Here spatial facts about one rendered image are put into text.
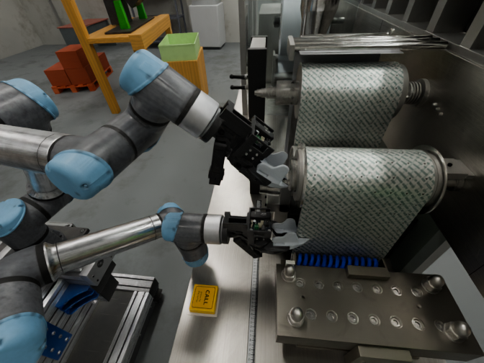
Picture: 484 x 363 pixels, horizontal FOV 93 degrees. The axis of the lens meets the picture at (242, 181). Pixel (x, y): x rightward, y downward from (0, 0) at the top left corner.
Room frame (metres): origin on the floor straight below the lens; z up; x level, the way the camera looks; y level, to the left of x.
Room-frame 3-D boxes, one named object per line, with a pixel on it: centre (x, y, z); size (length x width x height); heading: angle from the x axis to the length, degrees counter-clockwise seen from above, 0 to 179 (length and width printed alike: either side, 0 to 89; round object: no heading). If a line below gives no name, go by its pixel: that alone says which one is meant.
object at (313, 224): (0.31, -0.24, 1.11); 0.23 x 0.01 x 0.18; 83
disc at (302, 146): (0.38, -0.13, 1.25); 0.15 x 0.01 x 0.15; 173
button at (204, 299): (0.25, 0.12, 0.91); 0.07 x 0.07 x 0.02; 83
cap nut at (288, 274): (0.25, -0.10, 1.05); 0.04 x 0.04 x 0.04
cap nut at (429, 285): (0.21, -0.43, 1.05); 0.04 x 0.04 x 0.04
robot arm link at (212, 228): (0.35, 0.07, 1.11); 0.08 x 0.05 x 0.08; 173
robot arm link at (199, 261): (0.37, 0.16, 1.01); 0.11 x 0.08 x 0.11; 36
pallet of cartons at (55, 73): (4.90, 3.05, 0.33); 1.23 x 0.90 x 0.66; 173
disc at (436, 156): (0.35, -0.38, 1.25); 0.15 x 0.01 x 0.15; 173
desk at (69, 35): (7.43, 3.96, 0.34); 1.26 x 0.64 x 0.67; 172
